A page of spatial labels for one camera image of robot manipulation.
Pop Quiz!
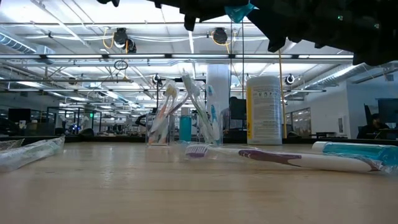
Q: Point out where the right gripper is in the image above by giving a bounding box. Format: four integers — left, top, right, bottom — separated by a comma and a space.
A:
248, 0, 368, 55

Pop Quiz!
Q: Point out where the green toothbrush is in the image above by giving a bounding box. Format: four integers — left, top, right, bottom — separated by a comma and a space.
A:
0, 135, 66, 174
181, 72, 220, 146

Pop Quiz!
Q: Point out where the blue toothbrush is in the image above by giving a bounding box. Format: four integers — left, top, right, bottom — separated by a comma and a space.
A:
205, 83, 224, 146

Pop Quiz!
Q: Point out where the teal mouthwash bottle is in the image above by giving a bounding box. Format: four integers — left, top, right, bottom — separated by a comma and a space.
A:
179, 114, 193, 142

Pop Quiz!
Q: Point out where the purple white toothbrush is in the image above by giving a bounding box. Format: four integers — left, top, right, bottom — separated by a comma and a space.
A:
183, 142, 383, 174

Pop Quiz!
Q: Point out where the teal toothbrush package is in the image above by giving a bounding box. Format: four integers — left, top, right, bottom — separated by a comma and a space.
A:
312, 140, 398, 167

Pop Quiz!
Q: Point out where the long ceiling light bar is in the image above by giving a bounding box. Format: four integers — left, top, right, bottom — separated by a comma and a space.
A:
0, 53, 355, 60

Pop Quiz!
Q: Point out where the white building column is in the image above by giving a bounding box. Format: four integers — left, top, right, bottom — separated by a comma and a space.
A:
206, 63, 233, 138

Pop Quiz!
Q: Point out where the white wipes canister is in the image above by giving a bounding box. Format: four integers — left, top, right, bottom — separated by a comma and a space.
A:
246, 75, 283, 146

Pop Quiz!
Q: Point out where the seated person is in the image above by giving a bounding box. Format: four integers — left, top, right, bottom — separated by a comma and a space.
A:
356, 113, 392, 140

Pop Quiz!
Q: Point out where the dark wide monitor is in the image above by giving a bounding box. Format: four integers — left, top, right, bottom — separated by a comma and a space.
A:
377, 98, 398, 124

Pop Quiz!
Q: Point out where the small black monitor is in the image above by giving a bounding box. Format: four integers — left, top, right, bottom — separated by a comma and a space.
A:
8, 108, 32, 123

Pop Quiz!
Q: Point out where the yellow hanging cable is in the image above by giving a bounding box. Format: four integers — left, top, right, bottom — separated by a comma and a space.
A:
277, 49, 287, 139

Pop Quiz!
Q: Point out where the silver air duct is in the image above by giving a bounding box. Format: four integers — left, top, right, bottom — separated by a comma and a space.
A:
298, 60, 398, 90
0, 30, 55, 57

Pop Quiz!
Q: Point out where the black aluminium table frame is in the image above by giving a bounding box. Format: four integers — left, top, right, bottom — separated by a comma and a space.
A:
0, 133, 398, 146

